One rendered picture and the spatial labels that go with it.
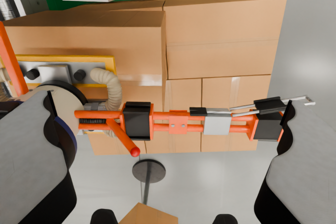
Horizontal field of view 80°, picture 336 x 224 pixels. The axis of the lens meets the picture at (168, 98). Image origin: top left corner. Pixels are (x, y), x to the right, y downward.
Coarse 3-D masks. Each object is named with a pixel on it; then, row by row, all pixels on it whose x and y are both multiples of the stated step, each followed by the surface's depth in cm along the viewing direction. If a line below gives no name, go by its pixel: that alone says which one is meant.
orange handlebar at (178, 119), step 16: (0, 32) 44; (0, 48) 45; (16, 64) 48; (16, 80) 49; (80, 112) 54; (96, 112) 54; (112, 112) 54; (160, 112) 54; (176, 112) 54; (80, 128) 56; (96, 128) 56; (160, 128) 56; (176, 128) 55; (192, 128) 56; (240, 128) 56
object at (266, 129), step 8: (272, 112) 55; (280, 112) 55; (256, 120) 52; (264, 120) 52; (272, 120) 52; (280, 120) 52; (256, 128) 53; (264, 128) 53; (272, 128) 53; (280, 128) 53; (248, 136) 56; (256, 136) 55; (264, 136) 55; (272, 136) 55; (280, 136) 55
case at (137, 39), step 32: (32, 32) 68; (64, 32) 68; (96, 32) 67; (128, 32) 67; (160, 32) 67; (0, 64) 74; (128, 64) 73; (160, 64) 72; (96, 96) 80; (128, 96) 80; (160, 96) 79
